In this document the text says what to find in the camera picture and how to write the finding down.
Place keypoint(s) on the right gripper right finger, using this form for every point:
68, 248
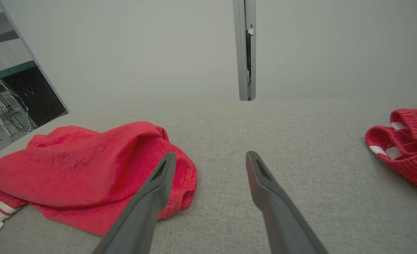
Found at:
282, 225

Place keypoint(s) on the red shorts white side stripe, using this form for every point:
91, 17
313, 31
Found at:
416, 155

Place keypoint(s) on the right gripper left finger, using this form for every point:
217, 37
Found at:
141, 222

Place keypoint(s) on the black computer tower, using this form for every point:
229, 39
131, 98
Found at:
35, 95

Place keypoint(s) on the grey partition post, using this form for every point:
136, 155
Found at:
242, 53

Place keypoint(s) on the red shirt white sleeves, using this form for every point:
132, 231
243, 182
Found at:
71, 169

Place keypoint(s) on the white shelf unit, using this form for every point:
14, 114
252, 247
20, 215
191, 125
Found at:
4, 53

